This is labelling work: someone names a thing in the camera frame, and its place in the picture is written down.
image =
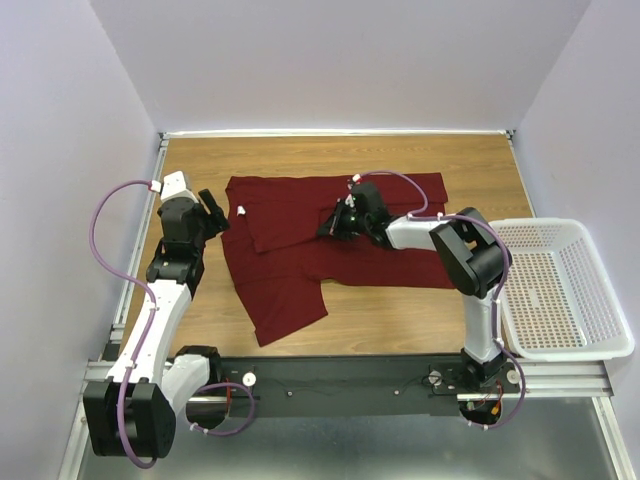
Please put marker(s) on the white plastic basket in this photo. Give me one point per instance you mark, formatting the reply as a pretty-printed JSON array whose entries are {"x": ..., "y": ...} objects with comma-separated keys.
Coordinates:
[{"x": 558, "y": 303}]

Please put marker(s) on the dark red t shirt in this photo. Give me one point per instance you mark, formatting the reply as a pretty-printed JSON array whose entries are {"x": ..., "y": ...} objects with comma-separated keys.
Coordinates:
[{"x": 277, "y": 262}]

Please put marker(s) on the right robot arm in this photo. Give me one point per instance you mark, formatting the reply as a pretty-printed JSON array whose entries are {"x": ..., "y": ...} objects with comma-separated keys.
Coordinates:
[{"x": 474, "y": 257}]

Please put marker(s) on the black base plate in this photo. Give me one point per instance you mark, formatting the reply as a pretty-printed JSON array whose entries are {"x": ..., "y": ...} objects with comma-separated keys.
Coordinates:
[{"x": 348, "y": 386}]

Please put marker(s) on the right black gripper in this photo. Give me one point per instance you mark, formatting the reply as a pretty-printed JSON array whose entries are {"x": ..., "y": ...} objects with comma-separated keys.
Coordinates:
[{"x": 328, "y": 228}]

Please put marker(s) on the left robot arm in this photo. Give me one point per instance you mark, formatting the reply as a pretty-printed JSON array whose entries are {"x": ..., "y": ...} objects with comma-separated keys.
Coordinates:
[{"x": 132, "y": 411}]

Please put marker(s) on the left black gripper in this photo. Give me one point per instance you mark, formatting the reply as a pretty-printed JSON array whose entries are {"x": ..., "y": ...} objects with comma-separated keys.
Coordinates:
[{"x": 218, "y": 218}]

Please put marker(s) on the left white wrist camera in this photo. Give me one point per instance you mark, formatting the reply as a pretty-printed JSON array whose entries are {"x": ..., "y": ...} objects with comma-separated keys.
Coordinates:
[{"x": 172, "y": 186}]

